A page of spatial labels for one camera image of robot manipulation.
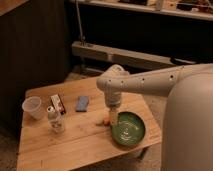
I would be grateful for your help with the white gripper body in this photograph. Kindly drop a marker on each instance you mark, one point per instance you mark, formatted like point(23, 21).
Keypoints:
point(113, 115)

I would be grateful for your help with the blue sponge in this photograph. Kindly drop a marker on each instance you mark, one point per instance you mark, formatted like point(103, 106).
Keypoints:
point(82, 104)

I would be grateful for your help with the black white eraser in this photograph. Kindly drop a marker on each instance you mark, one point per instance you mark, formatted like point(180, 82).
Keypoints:
point(57, 104)

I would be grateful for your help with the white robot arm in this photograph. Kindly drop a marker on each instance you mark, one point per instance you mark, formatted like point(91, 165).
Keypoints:
point(187, 133)

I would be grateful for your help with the small orange carrot toy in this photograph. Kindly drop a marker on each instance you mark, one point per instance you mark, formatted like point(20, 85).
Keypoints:
point(105, 121)

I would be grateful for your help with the green plate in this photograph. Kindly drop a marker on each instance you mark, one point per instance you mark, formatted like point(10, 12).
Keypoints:
point(129, 130)

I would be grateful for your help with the wooden table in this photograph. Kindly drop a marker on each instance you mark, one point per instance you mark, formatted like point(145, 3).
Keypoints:
point(81, 144)

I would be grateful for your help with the clear plastic bottle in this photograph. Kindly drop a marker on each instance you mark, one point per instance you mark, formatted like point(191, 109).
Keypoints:
point(55, 119)

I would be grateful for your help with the grey long case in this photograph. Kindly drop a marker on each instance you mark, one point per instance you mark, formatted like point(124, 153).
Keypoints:
point(120, 56)

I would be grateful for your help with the clear plastic cup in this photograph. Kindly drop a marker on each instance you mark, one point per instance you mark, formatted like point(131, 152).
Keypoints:
point(33, 106)

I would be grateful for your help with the metal pole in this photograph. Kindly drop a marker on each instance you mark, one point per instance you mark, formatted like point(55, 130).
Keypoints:
point(82, 38)

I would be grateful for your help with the cluttered shelf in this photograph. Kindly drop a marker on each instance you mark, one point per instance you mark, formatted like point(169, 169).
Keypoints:
point(164, 7)

